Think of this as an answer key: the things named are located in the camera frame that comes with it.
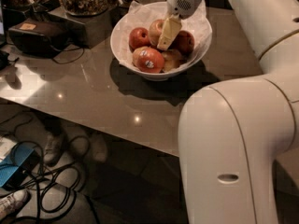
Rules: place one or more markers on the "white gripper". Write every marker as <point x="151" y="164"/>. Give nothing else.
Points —
<point x="183" y="4"/>

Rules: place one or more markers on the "yellow-red apple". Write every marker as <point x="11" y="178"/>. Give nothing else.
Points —
<point x="155" y="31"/>

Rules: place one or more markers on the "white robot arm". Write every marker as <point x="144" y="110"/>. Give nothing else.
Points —
<point x="230" y="132"/>

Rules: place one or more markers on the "red apple right back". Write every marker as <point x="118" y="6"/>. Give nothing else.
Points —
<point x="184" y="42"/>

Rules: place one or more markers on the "white bowl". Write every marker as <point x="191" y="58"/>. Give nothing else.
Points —
<point x="162" y="74"/>

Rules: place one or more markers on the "yellow apple front right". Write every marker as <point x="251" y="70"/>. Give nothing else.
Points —
<point x="172" y="59"/>

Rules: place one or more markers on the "red apple left back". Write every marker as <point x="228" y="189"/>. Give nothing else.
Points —
<point x="138" y="37"/>

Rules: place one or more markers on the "red apple with stickers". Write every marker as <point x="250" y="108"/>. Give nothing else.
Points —
<point x="148" y="60"/>

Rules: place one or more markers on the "white paper liner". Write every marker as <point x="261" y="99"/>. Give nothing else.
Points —
<point x="140" y="16"/>

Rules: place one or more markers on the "dark grey box stand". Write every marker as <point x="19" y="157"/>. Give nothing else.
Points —
<point x="87" y="31"/>

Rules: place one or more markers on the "black device with label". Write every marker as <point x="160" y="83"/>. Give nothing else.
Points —
<point x="39" y="38"/>

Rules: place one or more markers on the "grey shoe under table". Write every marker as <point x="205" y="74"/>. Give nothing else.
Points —
<point x="53" y="149"/>

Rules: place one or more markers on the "blue box on floor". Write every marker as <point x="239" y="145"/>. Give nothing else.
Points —
<point x="14" y="166"/>

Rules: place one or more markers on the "white sneaker bottom left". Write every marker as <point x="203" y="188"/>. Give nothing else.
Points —
<point x="13" y="202"/>

